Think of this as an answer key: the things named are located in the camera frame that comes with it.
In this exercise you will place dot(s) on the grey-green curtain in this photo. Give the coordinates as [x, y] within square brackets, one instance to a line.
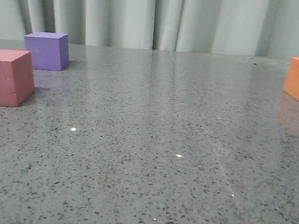
[241, 27]

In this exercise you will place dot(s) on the purple foam cube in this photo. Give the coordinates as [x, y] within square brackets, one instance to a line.
[49, 51]

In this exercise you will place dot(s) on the pink foam cube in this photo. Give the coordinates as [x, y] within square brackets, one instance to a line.
[16, 77]

